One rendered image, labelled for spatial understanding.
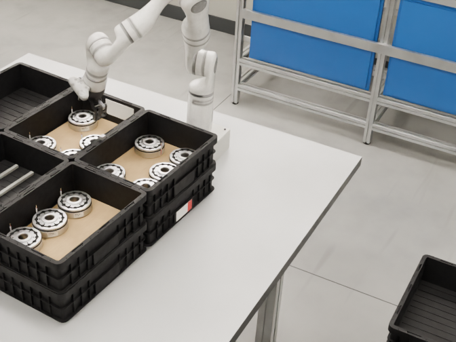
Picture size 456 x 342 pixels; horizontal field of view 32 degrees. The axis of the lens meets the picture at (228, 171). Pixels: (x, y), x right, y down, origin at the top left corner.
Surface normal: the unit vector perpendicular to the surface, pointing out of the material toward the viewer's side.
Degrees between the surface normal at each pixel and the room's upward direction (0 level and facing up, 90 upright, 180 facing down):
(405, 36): 90
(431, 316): 0
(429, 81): 90
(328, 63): 90
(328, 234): 0
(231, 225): 0
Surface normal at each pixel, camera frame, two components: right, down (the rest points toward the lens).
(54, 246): 0.05, -0.82
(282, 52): -0.47, 0.48
